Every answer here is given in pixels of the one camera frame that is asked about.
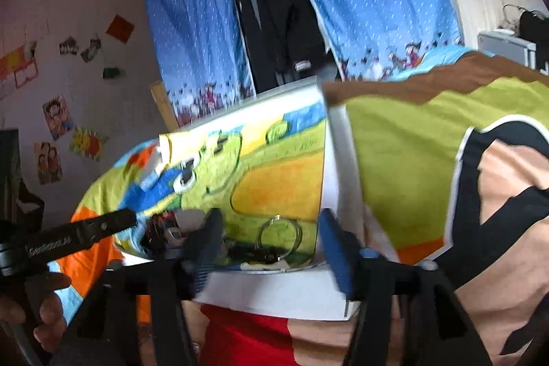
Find hanging dark clothes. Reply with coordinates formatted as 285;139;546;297
218;0;340;93

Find cartoon family poster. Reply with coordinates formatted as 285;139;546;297
34;141;64;186

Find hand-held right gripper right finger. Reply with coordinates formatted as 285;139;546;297
318;209;494;366

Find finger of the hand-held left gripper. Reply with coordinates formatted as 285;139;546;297
70;208;139;249

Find yellow bear sun poster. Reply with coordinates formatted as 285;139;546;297
68;126;109;162

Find wooden cabinet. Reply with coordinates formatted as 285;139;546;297
150;80;182;127

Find dark red bead bracelet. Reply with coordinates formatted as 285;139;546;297
143;216;173;254

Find silver wire bangle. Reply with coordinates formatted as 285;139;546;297
256;215;304;260

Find black backpack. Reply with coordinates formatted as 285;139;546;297
518;9;549;69

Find colourful striped bed blanket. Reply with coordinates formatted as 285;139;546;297
54;44;549;366

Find red diamond paper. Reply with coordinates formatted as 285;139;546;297
105;14;135;44

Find thin dark cord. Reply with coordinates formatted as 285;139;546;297
224;244;287;266

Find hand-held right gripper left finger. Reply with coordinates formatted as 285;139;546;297
49;209;224;366

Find white shallow tray box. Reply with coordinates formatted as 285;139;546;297
115;76;366;322

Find black office chair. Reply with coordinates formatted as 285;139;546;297
0;128;46;222

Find person's left hand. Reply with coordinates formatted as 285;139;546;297
0;272;72;355

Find cartoon boy poster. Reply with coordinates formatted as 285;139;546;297
42;94;75;142

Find white low box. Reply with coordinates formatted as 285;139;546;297
477;29;538;67

